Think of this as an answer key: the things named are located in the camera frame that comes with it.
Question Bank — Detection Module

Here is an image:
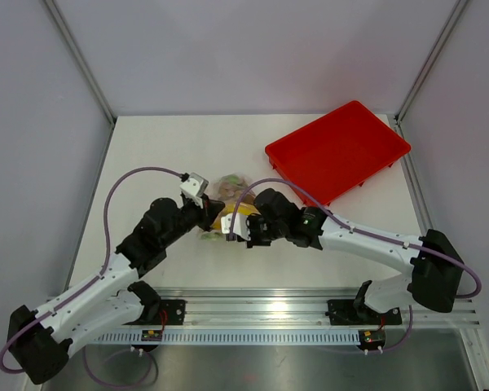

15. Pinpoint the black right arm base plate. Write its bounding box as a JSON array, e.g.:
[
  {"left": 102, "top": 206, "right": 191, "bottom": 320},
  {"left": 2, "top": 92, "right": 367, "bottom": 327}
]
[{"left": 326, "top": 299, "right": 403, "bottom": 326}]

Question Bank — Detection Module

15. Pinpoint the green fake lettuce leaf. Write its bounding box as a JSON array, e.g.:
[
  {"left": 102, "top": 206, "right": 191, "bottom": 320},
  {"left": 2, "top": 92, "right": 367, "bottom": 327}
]
[{"left": 197, "top": 231, "right": 225, "bottom": 242}]

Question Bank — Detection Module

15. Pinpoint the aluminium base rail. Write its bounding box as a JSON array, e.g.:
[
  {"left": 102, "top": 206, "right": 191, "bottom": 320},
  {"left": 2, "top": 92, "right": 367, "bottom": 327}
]
[{"left": 48, "top": 287, "right": 480, "bottom": 327}]

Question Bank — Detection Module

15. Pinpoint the aluminium frame post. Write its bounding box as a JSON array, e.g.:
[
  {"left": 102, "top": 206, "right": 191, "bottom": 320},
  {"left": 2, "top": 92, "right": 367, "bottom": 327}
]
[
  {"left": 394, "top": 0, "right": 472, "bottom": 125},
  {"left": 42, "top": 0, "right": 117, "bottom": 128}
]

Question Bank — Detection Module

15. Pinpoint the aluminium frame post right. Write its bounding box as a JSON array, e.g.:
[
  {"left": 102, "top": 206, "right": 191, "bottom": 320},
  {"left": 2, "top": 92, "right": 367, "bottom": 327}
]
[{"left": 394, "top": 0, "right": 472, "bottom": 125}]

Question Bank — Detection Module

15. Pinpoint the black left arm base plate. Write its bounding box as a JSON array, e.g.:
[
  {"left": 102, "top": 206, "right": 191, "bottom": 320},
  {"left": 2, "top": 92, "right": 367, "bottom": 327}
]
[{"left": 139, "top": 299, "right": 187, "bottom": 326}]

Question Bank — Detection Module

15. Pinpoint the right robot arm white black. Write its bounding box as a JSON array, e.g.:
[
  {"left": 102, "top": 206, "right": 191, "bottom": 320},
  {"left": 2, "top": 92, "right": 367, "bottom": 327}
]
[{"left": 246, "top": 189, "right": 463, "bottom": 324}]

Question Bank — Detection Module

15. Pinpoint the yellow fake mango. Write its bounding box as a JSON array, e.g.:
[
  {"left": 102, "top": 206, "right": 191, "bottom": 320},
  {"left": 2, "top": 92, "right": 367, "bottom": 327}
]
[{"left": 211, "top": 203, "right": 262, "bottom": 229}]

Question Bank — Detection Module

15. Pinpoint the fake brown grape bunch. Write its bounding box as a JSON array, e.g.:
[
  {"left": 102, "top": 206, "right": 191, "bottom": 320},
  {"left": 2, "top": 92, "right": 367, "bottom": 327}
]
[{"left": 214, "top": 174, "right": 249, "bottom": 201}]

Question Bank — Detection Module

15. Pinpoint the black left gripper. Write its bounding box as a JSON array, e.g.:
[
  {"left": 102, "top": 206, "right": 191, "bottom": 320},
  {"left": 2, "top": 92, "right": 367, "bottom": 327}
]
[{"left": 161, "top": 194, "right": 225, "bottom": 248}]

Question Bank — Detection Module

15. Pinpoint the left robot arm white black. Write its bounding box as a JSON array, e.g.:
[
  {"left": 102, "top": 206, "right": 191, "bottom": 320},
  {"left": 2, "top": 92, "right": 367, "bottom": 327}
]
[{"left": 7, "top": 196, "right": 225, "bottom": 384}]

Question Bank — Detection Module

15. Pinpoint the red plastic tray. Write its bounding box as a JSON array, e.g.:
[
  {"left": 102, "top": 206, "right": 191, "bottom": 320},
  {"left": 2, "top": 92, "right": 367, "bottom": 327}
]
[{"left": 265, "top": 100, "right": 412, "bottom": 206}]

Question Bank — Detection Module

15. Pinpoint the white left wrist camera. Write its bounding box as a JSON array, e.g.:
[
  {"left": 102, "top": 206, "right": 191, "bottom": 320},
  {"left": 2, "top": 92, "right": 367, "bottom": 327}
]
[{"left": 179, "top": 173, "right": 209, "bottom": 209}]

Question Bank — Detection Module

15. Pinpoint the clear zip top bag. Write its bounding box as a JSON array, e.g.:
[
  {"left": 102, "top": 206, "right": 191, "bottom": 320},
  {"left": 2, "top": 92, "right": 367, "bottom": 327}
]
[{"left": 197, "top": 174, "right": 250, "bottom": 240}]

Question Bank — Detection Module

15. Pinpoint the aluminium frame post left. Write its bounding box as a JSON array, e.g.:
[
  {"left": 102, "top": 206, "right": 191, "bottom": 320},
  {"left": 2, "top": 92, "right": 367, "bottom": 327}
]
[{"left": 42, "top": 0, "right": 117, "bottom": 128}]

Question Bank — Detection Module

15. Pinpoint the white slotted cable duct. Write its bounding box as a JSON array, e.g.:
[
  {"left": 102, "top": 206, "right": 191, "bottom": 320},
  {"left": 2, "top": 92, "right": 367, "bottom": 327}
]
[{"left": 93, "top": 329, "right": 360, "bottom": 346}]

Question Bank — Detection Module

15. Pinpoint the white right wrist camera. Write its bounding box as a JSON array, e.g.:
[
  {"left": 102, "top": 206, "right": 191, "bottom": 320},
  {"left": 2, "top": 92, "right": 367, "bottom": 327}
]
[{"left": 220, "top": 213, "right": 250, "bottom": 241}]

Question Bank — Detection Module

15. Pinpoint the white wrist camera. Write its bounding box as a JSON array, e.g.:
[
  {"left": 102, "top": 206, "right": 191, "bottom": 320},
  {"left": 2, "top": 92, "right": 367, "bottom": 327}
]
[
  {"left": 220, "top": 213, "right": 250, "bottom": 241},
  {"left": 179, "top": 173, "right": 209, "bottom": 209}
]

